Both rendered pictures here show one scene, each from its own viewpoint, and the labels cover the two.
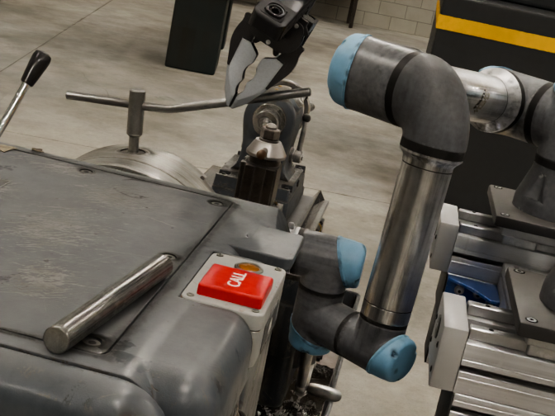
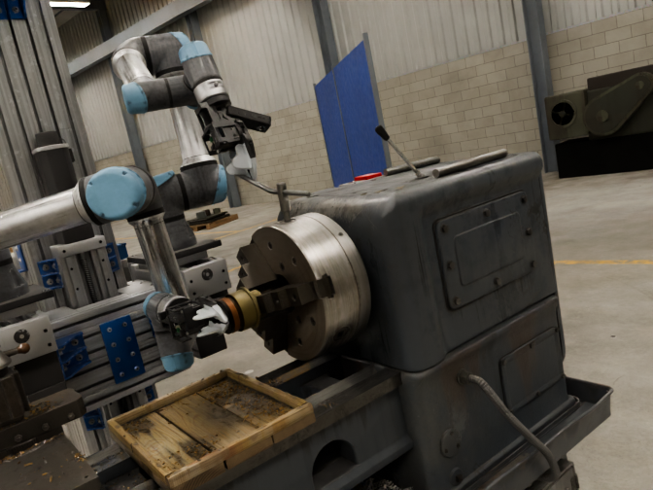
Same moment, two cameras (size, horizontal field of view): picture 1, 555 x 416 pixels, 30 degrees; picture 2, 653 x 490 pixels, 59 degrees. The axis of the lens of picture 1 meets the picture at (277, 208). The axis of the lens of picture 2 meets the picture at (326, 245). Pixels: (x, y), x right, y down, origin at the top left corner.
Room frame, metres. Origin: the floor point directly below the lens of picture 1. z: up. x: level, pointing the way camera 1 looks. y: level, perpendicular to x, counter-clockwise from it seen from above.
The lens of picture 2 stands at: (2.16, 1.20, 1.39)
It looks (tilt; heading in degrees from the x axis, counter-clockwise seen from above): 10 degrees down; 228
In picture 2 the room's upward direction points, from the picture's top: 12 degrees counter-clockwise
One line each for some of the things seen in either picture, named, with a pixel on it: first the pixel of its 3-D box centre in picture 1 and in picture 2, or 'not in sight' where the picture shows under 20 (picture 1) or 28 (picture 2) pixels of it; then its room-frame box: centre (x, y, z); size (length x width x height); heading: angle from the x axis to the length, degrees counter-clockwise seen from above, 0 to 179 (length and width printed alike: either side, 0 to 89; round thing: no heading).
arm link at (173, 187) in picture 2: not in sight; (161, 194); (1.31, -0.44, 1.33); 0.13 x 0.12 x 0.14; 158
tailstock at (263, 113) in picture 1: (268, 142); not in sight; (2.55, 0.06, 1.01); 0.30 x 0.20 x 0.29; 173
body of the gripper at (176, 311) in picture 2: not in sight; (187, 317); (1.58, 0.06, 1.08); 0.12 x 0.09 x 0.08; 83
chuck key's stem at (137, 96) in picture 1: (135, 131); (285, 208); (1.37, 0.21, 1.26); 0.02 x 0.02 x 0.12
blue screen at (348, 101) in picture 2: not in sight; (350, 151); (-3.67, -4.46, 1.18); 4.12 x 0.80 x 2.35; 55
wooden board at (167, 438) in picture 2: not in sight; (206, 421); (1.65, 0.16, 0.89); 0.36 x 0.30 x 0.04; 83
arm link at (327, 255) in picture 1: (329, 260); (164, 309); (1.55, -0.10, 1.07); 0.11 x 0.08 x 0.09; 83
